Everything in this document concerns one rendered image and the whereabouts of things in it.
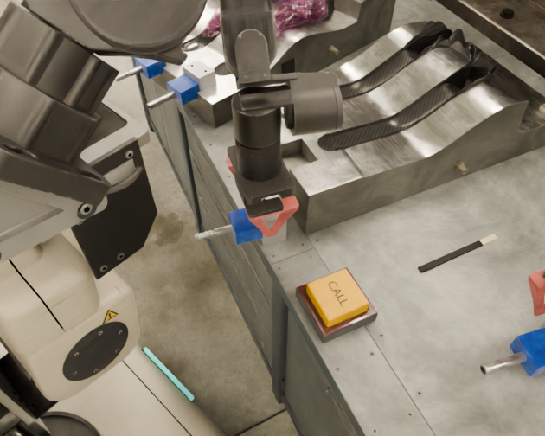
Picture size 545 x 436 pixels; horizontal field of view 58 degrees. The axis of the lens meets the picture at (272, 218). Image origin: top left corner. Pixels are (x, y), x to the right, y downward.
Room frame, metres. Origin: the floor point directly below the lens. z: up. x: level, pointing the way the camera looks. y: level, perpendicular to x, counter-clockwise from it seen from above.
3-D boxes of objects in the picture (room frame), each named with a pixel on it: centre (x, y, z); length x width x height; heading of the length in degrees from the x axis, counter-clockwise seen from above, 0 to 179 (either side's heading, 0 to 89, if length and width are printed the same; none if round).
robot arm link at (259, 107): (0.47, 0.01, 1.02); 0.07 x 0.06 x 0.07; 99
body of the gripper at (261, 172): (0.47, 0.02, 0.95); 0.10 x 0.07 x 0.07; 18
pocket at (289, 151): (0.54, -0.03, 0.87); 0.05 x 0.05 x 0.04; 25
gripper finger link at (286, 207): (0.44, 0.01, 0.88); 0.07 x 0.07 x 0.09; 18
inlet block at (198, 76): (0.74, 0.17, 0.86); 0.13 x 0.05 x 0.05; 132
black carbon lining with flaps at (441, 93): (0.68, -0.20, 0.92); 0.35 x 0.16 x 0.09; 115
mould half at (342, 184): (0.68, -0.22, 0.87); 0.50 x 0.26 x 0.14; 115
